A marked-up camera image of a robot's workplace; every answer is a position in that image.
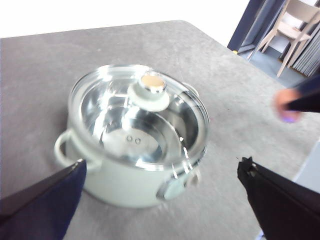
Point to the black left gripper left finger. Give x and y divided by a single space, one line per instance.
42 210

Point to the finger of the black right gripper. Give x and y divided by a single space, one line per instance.
311 86
307 105

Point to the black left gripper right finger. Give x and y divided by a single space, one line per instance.
282 207

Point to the brown egg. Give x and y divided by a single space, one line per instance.
281 102

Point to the glass lid with green knob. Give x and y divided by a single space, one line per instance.
150 92

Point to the pale green electric pot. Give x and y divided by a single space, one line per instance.
120 185

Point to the grey ribbed curtain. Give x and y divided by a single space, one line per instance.
310 55

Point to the pale wooden chair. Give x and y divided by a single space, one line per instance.
290 32

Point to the dark blue door frame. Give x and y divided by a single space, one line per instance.
246 27

